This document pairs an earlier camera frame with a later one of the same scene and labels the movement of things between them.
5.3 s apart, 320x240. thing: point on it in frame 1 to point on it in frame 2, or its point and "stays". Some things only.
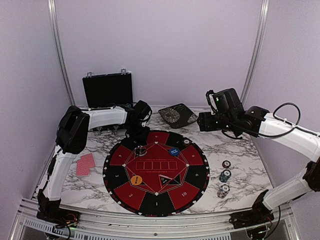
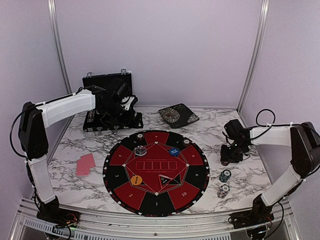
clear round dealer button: [140, 150] stays
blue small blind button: [174, 151] stays
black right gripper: [205, 125] to [224, 157]
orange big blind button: [136, 180] stays
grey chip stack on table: [224, 190] stays
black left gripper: [141, 137] to [127, 121]
